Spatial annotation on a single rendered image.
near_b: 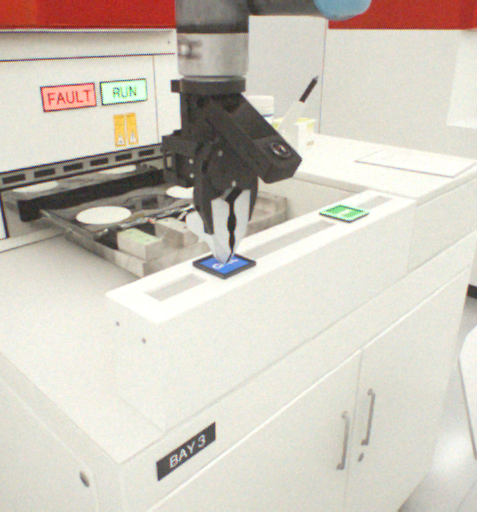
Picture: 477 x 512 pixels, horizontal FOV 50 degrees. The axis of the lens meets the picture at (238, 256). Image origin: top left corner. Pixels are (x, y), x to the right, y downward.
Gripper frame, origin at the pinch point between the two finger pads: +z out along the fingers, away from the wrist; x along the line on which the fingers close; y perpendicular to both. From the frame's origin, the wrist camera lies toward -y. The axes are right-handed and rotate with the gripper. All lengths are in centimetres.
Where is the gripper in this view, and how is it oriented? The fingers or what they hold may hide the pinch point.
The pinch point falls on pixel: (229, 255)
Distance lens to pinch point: 61.4
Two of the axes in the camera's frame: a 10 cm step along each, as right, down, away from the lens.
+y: -7.2, -2.8, 6.3
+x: -6.9, 2.9, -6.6
